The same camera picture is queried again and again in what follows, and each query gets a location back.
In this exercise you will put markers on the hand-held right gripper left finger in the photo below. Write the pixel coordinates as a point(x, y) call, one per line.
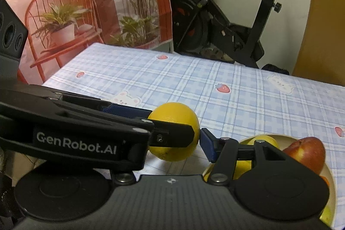
point(124, 178)

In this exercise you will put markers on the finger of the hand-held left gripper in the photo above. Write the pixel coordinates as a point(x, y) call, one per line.
point(175, 135)
point(126, 111)

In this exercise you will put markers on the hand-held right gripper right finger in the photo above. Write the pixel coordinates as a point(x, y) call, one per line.
point(209, 147)

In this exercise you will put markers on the yellow lemon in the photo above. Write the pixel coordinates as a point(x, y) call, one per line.
point(271, 142)
point(175, 114)

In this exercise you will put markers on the red apple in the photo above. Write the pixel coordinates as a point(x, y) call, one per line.
point(307, 151)

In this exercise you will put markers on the cream round plate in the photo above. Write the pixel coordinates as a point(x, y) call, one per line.
point(332, 197)

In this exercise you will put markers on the green apple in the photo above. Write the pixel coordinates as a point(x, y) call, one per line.
point(327, 215)

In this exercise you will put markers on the blue plaid tablecloth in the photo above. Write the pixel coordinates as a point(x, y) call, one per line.
point(215, 71)

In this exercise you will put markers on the black item on floor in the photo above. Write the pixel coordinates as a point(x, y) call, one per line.
point(275, 68)

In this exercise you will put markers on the black exercise bike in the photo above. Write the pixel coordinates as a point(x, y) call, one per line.
point(204, 28)

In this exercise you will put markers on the round wooden board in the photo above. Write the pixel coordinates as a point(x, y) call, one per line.
point(323, 30)

